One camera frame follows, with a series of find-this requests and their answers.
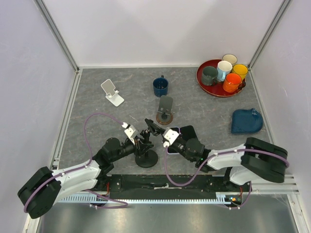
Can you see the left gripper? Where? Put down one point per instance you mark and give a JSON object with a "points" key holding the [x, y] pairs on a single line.
{"points": [[140, 148]]}

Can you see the phone with lilac case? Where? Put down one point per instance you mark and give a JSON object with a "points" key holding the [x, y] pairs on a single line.
{"points": [[171, 150]]}

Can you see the black round base stand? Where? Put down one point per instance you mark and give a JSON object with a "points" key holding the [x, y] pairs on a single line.
{"points": [[144, 156]]}

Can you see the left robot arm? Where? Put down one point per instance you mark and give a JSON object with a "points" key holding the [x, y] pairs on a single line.
{"points": [[46, 187]]}

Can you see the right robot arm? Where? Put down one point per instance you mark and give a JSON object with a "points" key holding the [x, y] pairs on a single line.
{"points": [[255, 159]]}

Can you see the round wooden base stand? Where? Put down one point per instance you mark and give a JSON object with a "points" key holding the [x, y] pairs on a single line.
{"points": [[164, 115]]}

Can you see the white folding phone stand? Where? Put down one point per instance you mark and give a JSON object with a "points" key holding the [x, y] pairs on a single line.
{"points": [[111, 94]]}

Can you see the black base bar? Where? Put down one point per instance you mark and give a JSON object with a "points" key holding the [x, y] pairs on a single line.
{"points": [[158, 187]]}

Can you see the dark blue mug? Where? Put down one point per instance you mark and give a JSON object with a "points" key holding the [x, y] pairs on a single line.
{"points": [[160, 86]]}

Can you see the red round tray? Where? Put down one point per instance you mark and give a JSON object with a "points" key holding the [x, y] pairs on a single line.
{"points": [[217, 89]]}

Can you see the blue leaf-shaped dish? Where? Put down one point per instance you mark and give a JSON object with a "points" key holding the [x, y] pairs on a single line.
{"points": [[246, 121]]}

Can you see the grey mug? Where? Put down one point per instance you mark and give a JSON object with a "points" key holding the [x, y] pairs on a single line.
{"points": [[209, 76]]}

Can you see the orange mug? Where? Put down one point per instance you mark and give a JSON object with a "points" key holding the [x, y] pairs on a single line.
{"points": [[233, 82]]}

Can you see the light blue mug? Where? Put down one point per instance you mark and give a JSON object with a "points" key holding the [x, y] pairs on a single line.
{"points": [[223, 68]]}

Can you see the yellow mug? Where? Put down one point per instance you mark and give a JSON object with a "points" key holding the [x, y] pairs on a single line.
{"points": [[241, 70]]}

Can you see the cream mug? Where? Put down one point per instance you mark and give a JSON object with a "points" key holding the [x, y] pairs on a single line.
{"points": [[232, 59]]}

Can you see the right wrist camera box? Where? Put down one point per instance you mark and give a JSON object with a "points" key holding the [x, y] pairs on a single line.
{"points": [[169, 137]]}

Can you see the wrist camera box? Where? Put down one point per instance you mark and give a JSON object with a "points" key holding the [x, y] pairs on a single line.
{"points": [[130, 132], [169, 137]]}

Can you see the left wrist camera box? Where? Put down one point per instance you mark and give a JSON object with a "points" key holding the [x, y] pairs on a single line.
{"points": [[130, 132]]}

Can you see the slotted cable duct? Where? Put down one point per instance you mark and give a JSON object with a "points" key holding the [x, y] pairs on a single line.
{"points": [[88, 198]]}

